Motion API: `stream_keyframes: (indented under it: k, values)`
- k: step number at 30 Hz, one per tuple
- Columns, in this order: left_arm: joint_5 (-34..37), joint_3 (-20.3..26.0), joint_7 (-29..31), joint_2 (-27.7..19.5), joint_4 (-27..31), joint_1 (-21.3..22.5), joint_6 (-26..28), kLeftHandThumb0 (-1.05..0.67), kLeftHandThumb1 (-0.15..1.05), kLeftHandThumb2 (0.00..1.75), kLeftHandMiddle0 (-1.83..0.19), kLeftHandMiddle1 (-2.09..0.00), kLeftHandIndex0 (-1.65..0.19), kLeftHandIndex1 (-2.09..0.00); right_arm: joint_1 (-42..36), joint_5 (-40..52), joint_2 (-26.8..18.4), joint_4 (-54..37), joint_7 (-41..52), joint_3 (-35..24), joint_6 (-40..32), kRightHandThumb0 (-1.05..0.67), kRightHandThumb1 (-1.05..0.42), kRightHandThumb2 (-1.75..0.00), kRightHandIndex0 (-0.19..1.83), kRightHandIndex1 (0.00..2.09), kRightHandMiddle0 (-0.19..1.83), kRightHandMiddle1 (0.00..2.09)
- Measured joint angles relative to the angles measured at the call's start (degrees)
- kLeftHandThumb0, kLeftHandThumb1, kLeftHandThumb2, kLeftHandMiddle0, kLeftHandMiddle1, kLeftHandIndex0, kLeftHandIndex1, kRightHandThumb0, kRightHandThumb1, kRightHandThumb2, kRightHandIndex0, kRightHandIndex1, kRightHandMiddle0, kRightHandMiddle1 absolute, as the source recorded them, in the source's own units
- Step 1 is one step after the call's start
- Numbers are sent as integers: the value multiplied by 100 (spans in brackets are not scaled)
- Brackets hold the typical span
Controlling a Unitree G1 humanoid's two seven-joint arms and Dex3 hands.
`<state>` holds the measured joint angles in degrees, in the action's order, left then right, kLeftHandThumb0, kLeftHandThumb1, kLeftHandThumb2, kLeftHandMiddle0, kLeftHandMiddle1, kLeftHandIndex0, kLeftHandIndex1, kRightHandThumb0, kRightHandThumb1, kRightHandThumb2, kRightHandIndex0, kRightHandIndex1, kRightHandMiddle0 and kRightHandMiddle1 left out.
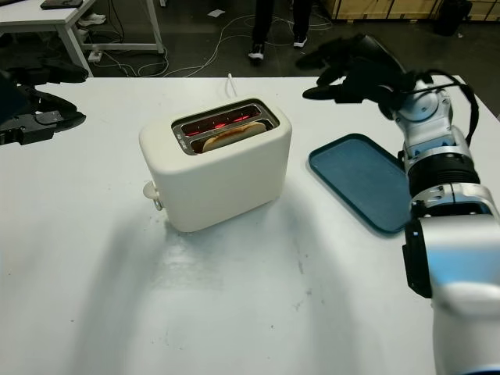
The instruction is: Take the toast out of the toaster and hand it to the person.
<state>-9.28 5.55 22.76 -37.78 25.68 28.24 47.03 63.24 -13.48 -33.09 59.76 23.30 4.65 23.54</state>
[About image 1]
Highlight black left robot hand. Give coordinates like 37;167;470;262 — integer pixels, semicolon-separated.
0;58;88;146

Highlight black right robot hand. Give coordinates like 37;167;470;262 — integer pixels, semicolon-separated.
295;33;417;118

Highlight browned toast slice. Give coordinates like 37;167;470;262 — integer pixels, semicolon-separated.
202;120;266;154

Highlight person in black trousers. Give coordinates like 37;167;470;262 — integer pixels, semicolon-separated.
248;0;313;60

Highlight cream white two-slot toaster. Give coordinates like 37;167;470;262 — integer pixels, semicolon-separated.
138;97;293;234

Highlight wooden pallet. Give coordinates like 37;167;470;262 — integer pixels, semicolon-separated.
330;0;450;20

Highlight black bin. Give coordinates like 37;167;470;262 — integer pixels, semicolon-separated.
431;0;472;38

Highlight dark teal plastic tray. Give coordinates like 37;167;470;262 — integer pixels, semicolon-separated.
307;133;412;235

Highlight white office desk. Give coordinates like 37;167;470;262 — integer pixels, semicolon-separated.
0;0;165;77

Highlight white shoes under desk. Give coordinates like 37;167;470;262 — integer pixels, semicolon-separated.
77;12;107;27

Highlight black device on desk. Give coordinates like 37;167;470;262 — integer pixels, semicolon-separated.
40;0;84;11

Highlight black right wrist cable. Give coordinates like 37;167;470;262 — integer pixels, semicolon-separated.
405;69;480;141

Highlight long white floor cable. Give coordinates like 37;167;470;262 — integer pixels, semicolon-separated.
136;13;333;77

